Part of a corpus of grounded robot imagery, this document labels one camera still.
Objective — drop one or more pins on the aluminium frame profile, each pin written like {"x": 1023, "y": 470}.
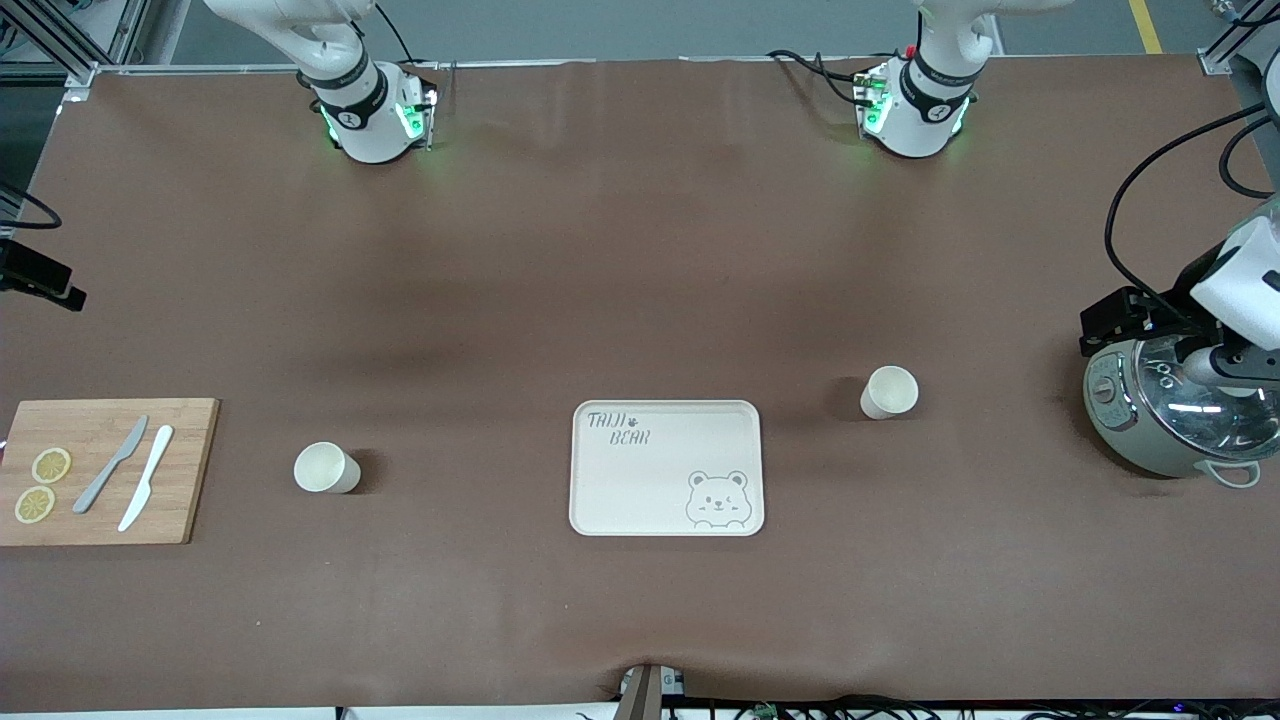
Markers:
{"x": 1235, "y": 35}
{"x": 70, "y": 40}

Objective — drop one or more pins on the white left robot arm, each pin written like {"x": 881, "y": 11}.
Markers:
{"x": 920, "y": 115}

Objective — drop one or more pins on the grey plastic knife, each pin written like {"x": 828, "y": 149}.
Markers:
{"x": 112, "y": 465}

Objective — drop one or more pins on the wooden cutting board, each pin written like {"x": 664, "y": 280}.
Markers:
{"x": 190, "y": 470}

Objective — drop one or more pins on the white IKEA cup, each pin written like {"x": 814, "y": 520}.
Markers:
{"x": 325, "y": 468}
{"x": 888, "y": 392}

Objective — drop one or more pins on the white plastic knife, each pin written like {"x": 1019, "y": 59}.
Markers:
{"x": 148, "y": 478}

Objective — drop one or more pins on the cream bear print tray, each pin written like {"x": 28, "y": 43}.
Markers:
{"x": 660, "y": 480}

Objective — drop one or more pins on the yellow lemon slice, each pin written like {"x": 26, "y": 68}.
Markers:
{"x": 51, "y": 465}
{"x": 35, "y": 505}

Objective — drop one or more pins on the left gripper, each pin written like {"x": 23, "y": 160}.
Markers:
{"x": 1166, "y": 318}

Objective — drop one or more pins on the grey pot with glass lid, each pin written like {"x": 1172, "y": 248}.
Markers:
{"x": 1120, "y": 420}

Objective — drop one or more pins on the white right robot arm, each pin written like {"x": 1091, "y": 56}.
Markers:
{"x": 370, "y": 130}

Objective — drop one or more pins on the metal table edge bracket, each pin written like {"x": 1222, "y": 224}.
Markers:
{"x": 648, "y": 692}

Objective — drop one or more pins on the glass pot lid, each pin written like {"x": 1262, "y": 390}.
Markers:
{"x": 1200, "y": 415}

